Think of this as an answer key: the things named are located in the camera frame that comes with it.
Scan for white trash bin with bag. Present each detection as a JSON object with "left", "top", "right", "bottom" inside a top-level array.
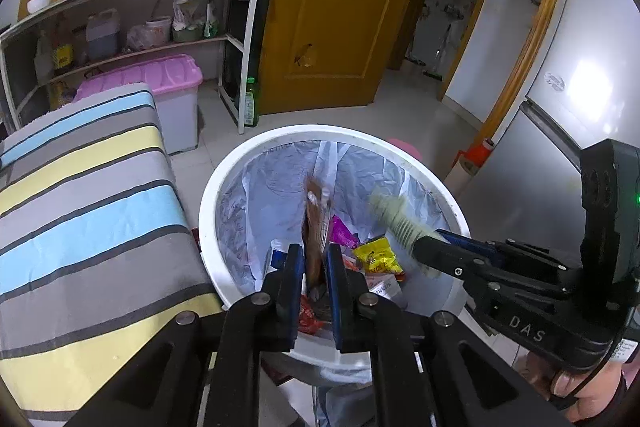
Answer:
[{"left": 197, "top": 123, "right": 473, "bottom": 427}]

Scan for green packet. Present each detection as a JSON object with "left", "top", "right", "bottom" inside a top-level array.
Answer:
[{"left": 202, "top": 0, "right": 220, "bottom": 38}]

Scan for pink plastic stool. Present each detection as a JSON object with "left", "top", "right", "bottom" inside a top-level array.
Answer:
[{"left": 387, "top": 137, "right": 423, "bottom": 160}]

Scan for pink lid storage box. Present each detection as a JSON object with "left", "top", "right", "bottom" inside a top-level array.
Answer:
[{"left": 75, "top": 53, "right": 204, "bottom": 156}]

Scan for long brown snack wrapper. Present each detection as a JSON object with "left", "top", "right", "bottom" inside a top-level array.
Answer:
[{"left": 302, "top": 177, "right": 333, "bottom": 288}]

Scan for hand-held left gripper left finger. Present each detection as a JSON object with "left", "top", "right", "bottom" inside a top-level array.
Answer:
[{"left": 65, "top": 243, "right": 307, "bottom": 427}]

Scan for white plastic bottle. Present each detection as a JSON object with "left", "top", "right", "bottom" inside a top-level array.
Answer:
[{"left": 34, "top": 29, "right": 55, "bottom": 82}]

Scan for silver refrigerator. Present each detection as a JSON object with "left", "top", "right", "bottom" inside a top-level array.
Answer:
[{"left": 467, "top": 0, "right": 640, "bottom": 268}]

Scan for yellow snack wrapper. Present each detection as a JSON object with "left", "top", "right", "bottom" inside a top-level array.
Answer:
[{"left": 352, "top": 237, "right": 403, "bottom": 275}]

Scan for yellow label bottle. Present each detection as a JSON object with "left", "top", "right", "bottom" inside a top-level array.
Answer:
[{"left": 52, "top": 39, "right": 75, "bottom": 75}]

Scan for yellow wooden door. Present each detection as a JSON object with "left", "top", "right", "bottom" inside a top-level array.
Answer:
[{"left": 257, "top": 0, "right": 438, "bottom": 115}]

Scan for purple snack wrapper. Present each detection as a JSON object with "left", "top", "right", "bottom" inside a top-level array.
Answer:
[{"left": 327, "top": 213, "right": 358, "bottom": 253}]

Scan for dark liquid plastic jug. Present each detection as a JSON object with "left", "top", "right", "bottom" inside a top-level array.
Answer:
[{"left": 85, "top": 8, "right": 121, "bottom": 60}]

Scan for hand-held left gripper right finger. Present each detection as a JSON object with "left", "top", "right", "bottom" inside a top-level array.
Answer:
[{"left": 325, "top": 243, "right": 571, "bottom": 427}]

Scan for striped tablecloth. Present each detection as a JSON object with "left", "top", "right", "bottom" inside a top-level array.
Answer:
[{"left": 0, "top": 82, "right": 226, "bottom": 425}]

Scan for white plastic bags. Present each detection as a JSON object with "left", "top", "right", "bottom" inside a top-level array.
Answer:
[{"left": 172, "top": 0, "right": 211, "bottom": 30}]

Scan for red plastic wrapper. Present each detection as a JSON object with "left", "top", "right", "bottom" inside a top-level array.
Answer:
[{"left": 297, "top": 297, "right": 323, "bottom": 335}]

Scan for pink rimmed plastic bucket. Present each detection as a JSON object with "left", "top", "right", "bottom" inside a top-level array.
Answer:
[{"left": 145, "top": 16, "right": 172, "bottom": 48}]

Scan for pink drink carton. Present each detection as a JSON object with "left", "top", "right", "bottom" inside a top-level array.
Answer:
[{"left": 365, "top": 272, "right": 403, "bottom": 300}]

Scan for white shelf rack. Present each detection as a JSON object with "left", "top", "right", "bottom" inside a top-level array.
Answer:
[{"left": 0, "top": 0, "right": 288, "bottom": 135}]

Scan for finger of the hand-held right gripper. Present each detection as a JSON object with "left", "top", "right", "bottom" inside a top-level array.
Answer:
[
  {"left": 412, "top": 234, "right": 501, "bottom": 290},
  {"left": 436, "top": 229, "right": 568, "bottom": 278}
]

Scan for yellow food bag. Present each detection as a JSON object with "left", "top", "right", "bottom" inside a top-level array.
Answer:
[{"left": 47, "top": 79, "right": 76, "bottom": 110}]

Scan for yellow door frame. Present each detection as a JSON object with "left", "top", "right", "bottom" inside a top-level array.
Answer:
[{"left": 435, "top": 0, "right": 576, "bottom": 142}]

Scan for person's right hand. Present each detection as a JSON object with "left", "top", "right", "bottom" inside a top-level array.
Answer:
[{"left": 522, "top": 347, "right": 628, "bottom": 425}]

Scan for green glass bottle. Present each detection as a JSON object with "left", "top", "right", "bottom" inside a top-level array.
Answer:
[{"left": 243, "top": 77, "right": 260, "bottom": 128}]

